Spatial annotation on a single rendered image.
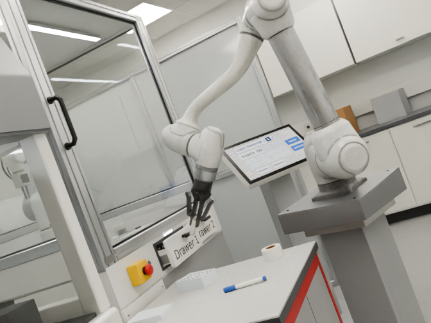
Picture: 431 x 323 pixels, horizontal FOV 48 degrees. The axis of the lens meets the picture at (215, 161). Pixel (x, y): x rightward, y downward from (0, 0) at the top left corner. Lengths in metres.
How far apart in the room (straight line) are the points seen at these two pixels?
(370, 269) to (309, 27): 3.48
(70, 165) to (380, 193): 1.14
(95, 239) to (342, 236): 0.96
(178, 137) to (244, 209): 1.84
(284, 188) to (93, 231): 1.46
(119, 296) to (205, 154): 0.61
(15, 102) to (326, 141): 1.05
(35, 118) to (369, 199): 1.20
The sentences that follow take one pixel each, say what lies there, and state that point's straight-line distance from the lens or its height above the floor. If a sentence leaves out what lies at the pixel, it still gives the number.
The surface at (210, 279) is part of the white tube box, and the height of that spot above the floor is 0.77.
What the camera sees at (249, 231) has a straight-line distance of 3.72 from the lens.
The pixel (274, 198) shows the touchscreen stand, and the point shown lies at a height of 0.82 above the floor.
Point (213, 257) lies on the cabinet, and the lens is 2.37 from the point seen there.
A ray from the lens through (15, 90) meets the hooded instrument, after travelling 1.21.
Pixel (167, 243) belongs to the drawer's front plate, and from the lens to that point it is 1.89.
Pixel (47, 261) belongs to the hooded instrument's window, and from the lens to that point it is 1.12.
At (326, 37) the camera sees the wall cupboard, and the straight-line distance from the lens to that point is 5.08.
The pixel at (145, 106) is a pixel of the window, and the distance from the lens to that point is 2.29.
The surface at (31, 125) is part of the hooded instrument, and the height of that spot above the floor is 1.38.
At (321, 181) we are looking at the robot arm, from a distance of 1.99.
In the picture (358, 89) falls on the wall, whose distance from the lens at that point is 5.37.
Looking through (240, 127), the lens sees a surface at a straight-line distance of 3.59.
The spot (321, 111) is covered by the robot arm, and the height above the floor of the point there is 1.18.
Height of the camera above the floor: 1.15
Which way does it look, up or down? level
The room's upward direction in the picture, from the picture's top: 21 degrees counter-clockwise
